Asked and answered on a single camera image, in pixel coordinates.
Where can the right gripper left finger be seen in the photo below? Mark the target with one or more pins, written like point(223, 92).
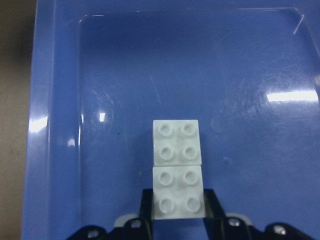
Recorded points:
point(135, 228)

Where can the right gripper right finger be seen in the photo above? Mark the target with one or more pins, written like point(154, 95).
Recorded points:
point(222, 226)

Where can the white block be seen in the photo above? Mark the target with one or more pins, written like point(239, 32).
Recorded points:
point(176, 143)
point(178, 192)

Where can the blue plastic tray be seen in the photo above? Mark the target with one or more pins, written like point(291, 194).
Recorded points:
point(104, 70)

